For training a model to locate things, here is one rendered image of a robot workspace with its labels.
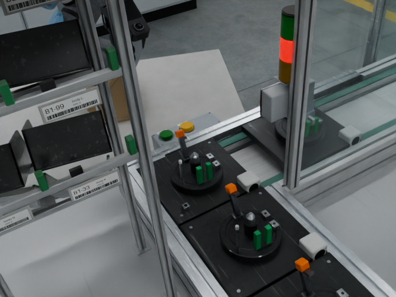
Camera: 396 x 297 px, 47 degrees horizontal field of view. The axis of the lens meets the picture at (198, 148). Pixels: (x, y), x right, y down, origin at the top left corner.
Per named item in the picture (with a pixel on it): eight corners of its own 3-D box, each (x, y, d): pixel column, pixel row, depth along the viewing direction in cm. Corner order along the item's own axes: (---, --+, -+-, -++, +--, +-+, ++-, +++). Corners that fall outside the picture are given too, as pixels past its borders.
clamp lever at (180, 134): (181, 157, 122) (174, 131, 120) (188, 154, 123) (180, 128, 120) (187, 160, 119) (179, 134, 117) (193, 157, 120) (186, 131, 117)
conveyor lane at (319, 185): (144, 197, 131) (138, 172, 124) (359, 100, 160) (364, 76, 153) (192, 267, 111) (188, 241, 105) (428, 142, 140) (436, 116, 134)
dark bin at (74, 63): (19, 78, 91) (6, 41, 89) (83, 63, 93) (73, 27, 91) (0, 91, 64) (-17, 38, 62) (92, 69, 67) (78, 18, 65)
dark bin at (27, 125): (42, 141, 101) (32, 109, 99) (100, 125, 104) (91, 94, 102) (35, 173, 74) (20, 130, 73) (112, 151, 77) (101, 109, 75)
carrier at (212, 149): (138, 173, 126) (130, 138, 118) (212, 141, 134) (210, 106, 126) (179, 230, 109) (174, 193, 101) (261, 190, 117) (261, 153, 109)
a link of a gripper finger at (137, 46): (137, 56, 121) (131, 24, 115) (146, 65, 117) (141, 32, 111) (126, 60, 120) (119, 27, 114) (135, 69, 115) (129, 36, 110)
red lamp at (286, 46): (274, 56, 97) (275, 35, 94) (293, 49, 99) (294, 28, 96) (289, 65, 94) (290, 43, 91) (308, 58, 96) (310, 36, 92)
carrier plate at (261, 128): (241, 130, 137) (241, 125, 136) (303, 104, 145) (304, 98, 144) (292, 175, 120) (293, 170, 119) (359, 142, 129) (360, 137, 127)
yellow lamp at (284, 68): (273, 76, 101) (274, 56, 97) (291, 69, 102) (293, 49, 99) (287, 86, 97) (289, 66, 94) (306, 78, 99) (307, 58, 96)
